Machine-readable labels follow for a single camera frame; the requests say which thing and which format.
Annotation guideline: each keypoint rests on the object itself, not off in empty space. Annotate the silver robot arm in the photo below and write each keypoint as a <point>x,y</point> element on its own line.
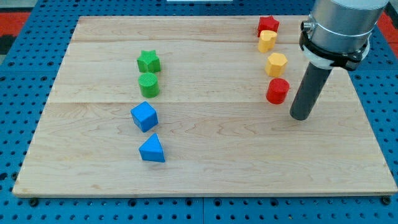
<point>337,32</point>

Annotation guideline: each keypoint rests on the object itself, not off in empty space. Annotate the blue cube block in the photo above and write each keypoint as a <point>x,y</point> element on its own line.
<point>144,116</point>

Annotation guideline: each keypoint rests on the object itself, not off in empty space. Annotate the blue triangle block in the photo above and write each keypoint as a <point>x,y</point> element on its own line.
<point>151,150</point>

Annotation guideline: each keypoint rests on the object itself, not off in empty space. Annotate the light wooden board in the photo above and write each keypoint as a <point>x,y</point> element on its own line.
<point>219,134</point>

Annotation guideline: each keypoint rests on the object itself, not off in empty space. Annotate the green cylinder block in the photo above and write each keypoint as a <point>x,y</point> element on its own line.
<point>148,83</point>

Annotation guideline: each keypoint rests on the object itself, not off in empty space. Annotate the green star block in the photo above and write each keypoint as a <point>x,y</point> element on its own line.
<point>148,61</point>

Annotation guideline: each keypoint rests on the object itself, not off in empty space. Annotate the red cylinder block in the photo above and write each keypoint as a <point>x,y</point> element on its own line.
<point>277,91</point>

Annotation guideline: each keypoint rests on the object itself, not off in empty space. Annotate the yellow hexagon block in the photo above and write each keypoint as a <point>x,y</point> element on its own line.
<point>276,64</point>

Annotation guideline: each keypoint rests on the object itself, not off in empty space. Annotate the yellow heart block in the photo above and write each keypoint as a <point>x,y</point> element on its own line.
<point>267,40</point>

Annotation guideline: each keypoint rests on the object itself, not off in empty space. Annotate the red star block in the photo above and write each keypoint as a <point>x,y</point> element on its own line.
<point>267,23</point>

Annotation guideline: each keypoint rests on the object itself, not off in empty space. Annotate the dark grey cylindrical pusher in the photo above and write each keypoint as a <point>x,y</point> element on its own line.
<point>308,92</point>

